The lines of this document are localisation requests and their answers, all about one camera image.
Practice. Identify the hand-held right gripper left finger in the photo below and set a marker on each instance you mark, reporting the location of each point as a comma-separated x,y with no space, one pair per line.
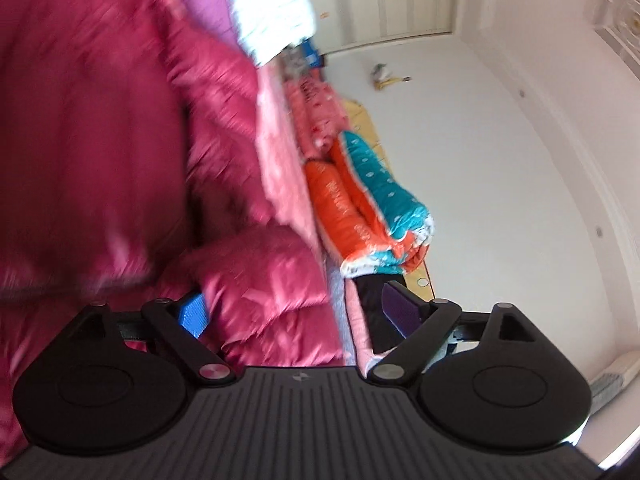
192,312

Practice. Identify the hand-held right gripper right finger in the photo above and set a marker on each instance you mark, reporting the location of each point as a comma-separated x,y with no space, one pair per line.
400,310

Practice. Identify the maroon puffer jacket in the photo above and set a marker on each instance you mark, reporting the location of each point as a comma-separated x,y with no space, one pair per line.
100,135

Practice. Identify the black cushion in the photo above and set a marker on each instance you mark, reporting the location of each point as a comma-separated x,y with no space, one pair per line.
372,305

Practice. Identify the teal and orange quilt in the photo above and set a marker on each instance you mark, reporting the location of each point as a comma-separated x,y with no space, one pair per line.
390,195

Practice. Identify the pink bed sheet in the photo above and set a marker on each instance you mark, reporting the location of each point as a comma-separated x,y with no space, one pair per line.
282,160

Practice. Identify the pink floral quilt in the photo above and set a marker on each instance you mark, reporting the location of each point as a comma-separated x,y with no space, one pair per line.
317,110

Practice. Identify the blue box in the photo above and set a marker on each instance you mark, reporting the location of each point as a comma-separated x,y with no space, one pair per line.
310,54

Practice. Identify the white wardrobe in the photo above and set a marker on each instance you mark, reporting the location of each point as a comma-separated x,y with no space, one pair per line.
395,0

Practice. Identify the white blanket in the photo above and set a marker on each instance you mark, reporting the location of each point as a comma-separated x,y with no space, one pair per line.
270,5

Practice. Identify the wall hanging ornament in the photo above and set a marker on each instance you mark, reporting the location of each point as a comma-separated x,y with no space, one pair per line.
382,76

